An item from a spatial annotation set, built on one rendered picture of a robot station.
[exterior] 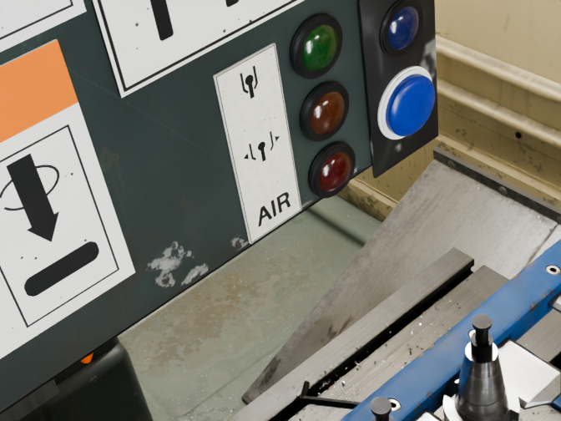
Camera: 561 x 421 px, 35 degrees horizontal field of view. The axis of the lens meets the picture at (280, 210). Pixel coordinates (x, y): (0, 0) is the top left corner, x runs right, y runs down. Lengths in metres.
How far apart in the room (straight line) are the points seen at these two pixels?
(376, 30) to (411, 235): 1.20
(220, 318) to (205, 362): 0.11
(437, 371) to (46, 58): 0.57
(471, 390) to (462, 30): 0.82
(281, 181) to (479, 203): 1.20
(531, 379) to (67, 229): 0.56
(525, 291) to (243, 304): 1.00
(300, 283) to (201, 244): 1.44
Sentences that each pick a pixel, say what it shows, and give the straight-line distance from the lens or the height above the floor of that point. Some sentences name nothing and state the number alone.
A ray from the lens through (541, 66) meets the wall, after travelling 1.39.
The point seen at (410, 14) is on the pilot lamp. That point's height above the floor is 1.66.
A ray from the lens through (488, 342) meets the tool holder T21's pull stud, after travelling 0.73.
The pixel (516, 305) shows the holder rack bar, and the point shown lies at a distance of 0.87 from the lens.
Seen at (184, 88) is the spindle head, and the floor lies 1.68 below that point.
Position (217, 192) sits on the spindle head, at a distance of 0.37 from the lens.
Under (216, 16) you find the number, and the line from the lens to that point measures 0.34.
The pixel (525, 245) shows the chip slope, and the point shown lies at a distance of 1.52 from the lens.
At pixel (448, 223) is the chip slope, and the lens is 1.57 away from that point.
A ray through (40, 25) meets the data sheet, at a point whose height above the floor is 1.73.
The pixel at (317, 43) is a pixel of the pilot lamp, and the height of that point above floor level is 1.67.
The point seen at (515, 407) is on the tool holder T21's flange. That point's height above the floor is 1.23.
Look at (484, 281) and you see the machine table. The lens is 1.35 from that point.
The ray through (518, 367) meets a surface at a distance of 0.83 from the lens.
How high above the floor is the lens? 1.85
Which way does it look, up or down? 40 degrees down
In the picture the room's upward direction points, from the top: 10 degrees counter-clockwise
